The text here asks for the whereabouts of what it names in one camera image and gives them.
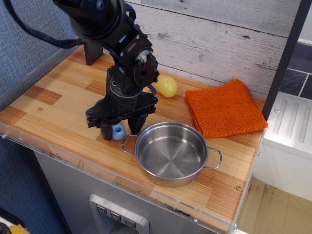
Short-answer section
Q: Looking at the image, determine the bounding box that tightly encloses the white ribbed radiator unit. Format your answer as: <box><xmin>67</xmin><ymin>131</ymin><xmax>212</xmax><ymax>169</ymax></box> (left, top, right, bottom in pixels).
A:
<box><xmin>253</xmin><ymin>92</ymin><xmax>312</xmax><ymax>200</ymax></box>

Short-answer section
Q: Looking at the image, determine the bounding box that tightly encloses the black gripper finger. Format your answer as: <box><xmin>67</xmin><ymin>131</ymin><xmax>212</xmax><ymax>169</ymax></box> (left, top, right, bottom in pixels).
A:
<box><xmin>100</xmin><ymin>122</ymin><xmax>113</xmax><ymax>140</ymax></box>
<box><xmin>128</xmin><ymin>115</ymin><xmax>148</xmax><ymax>134</ymax></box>

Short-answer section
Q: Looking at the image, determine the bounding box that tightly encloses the dark grey right post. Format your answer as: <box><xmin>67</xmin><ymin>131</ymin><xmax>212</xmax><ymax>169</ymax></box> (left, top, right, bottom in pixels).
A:
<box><xmin>262</xmin><ymin>0</ymin><xmax>312</xmax><ymax>120</ymax></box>

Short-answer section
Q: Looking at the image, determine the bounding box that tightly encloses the yellow object bottom left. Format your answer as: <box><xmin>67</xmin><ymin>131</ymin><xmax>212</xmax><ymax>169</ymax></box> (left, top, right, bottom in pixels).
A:
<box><xmin>9</xmin><ymin>225</ymin><xmax>30</xmax><ymax>234</ymax></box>

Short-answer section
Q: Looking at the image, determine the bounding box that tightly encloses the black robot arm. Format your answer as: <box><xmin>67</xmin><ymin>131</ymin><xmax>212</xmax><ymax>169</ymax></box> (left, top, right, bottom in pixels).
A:
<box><xmin>55</xmin><ymin>0</ymin><xmax>159</xmax><ymax>140</ymax></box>

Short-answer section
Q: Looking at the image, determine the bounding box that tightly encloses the yellow toy potato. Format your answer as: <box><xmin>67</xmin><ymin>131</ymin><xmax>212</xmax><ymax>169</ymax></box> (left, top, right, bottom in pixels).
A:
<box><xmin>155</xmin><ymin>75</ymin><xmax>177</xmax><ymax>98</ymax></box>

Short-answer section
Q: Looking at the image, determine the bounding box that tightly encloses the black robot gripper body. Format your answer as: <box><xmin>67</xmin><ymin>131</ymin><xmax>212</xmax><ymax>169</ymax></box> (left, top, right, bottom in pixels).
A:
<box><xmin>86</xmin><ymin>78</ymin><xmax>157</xmax><ymax>128</ymax></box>

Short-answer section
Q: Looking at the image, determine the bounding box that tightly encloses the orange folded cloth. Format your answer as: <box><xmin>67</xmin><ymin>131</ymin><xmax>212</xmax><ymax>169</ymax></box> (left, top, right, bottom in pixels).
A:
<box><xmin>185</xmin><ymin>79</ymin><xmax>268</xmax><ymax>138</ymax></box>

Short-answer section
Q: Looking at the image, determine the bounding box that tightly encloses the grey toy fridge cabinet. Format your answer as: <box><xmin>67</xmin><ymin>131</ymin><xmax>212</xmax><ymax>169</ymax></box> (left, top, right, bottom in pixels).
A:
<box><xmin>35</xmin><ymin>153</ymin><xmax>212</xmax><ymax>234</ymax></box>

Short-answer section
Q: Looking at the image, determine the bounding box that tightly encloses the dark grey left post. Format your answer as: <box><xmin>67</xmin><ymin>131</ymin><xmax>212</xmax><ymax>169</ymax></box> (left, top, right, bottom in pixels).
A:
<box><xmin>84</xmin><ymin>43</ymin><xmax>103</xmax><ymax>66</ymax></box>

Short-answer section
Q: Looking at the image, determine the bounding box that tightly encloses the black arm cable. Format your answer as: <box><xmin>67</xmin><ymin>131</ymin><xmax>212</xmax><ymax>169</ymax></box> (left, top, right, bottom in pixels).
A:
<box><xmin>3</xmin><ymin>0</ymin><xmax>85</xmax><ymax>50</ymax></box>

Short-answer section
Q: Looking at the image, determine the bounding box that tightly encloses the dark grey post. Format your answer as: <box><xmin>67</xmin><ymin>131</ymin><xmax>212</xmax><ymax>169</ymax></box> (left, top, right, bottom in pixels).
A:
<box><xmin>262</xmin><ymin>0</ymin><xmax>312</xmax><ymax>120</ymax></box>
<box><xmin>84</xmin><ymin>43</ymin><xmax>103</xmax><ymax>66</ymax></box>

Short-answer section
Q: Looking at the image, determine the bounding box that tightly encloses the stainless steel pot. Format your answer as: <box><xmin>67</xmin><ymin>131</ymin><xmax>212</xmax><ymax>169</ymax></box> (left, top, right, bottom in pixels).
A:
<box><xmin>132</xmin><ymin>121</ymin><xmax>212</xmax><ymax>187</ymax></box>

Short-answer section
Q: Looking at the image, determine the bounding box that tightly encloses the blue grey toy spoon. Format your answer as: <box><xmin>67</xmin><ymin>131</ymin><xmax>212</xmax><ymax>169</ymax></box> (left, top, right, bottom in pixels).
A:
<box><xmin>95</xmin><ymin>98</ymin><xmax>127</xmax><ymax>141</ymax></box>

